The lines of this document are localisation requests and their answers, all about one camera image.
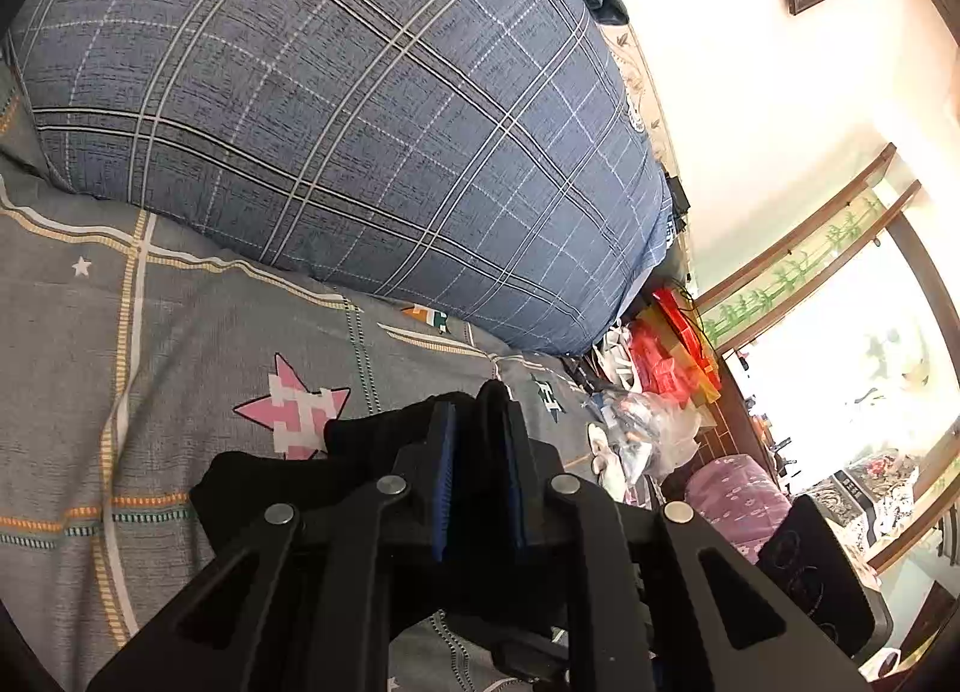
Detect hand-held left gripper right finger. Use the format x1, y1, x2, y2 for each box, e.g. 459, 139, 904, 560
495, 392, 871, 692

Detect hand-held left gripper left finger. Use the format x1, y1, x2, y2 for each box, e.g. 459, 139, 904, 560
86, 396, 458, 692

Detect black pants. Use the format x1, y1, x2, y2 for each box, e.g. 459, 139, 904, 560
187, 381, 653, 663

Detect white glove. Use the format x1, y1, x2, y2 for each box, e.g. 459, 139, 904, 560
589, 429, 632, 499

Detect clear plastic bag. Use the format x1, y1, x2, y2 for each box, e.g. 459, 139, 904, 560
589, 388, 702, 483

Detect pile of red boxes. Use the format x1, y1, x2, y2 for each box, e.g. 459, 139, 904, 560
626, 287, 725, 404

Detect pink floral cloth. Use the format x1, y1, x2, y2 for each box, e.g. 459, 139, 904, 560
684, 456, 796, 565

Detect grey printed bed sheet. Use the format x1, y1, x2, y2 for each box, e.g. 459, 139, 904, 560
0, 62, 661, 692

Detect black speaker box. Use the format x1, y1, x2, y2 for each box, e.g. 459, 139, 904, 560
754, 493, 893, 663

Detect wooden framed window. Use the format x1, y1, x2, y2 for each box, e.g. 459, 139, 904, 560
694, 143, 960, 573

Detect blue plaid pillow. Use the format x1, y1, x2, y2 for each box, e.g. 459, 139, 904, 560
7, 0, 672, 359

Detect beige patterned cloth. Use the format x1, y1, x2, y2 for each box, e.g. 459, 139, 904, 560
606, 23, 677, 172

